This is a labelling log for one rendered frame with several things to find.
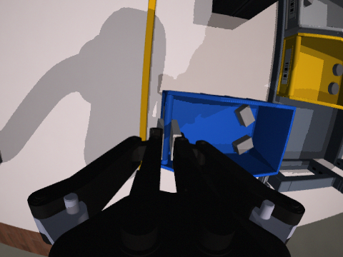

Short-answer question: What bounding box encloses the yellow open bin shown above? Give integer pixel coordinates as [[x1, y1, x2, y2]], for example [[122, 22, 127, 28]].
[[276, 33, 343, 109]]

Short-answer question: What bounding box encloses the yellow thin bar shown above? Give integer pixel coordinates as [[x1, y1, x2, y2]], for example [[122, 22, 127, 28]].
[[139, 0, 156, 141]]

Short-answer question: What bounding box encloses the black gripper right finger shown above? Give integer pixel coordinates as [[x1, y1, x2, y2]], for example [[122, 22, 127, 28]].
[[169, 119, 305, 251]]

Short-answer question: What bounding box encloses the dark grey disc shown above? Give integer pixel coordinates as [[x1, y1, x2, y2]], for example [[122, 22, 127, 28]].
[[328, 83, 339, 95], [332, 64, 343, 76]]

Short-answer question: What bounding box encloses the grey metal shelf rack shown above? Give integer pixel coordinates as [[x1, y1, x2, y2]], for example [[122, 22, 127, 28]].
[[258, 0, 343, 194]]

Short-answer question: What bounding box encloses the blue bin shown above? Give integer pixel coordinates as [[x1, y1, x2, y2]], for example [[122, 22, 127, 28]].
[[160, 90, 297, 177]]

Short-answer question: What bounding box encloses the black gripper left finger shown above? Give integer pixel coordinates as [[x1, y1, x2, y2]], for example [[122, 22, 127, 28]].
[[27, 119, 164, 251]]

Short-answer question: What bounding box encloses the grey open bin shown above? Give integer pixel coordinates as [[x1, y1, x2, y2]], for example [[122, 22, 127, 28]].
[[284, 0, 343, 38]]

